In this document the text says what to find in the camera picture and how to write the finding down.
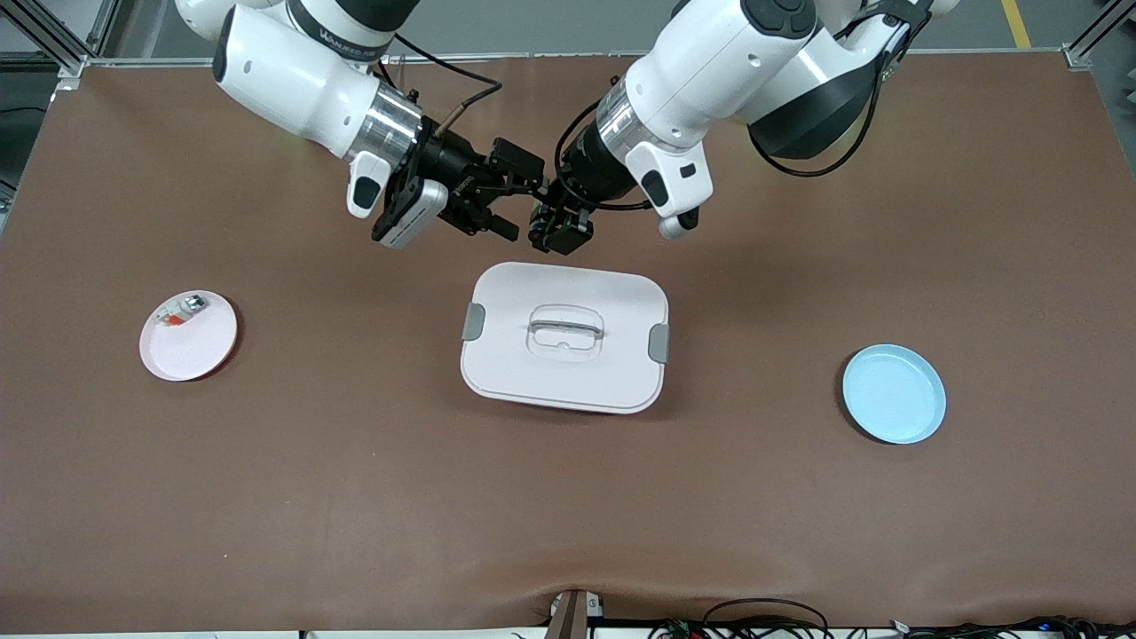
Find white lidded storage box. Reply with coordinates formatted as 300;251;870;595
460;261;670;415

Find pink round plate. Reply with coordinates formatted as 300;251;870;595
139;290;239;383

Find light blue round plate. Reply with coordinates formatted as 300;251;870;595
842;344;947;445

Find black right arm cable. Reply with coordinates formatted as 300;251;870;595
377;34;504;138

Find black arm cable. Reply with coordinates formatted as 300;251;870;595
377;34;504;138
555;9;928;214

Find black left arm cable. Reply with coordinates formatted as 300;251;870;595
555;9;928;214

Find small white orange switch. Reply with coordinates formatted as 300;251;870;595
153;296;207;327

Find aluminium frame profile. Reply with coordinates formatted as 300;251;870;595
0;0;121;79

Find tangled black cable bundle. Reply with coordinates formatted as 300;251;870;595
648;598;1136;639

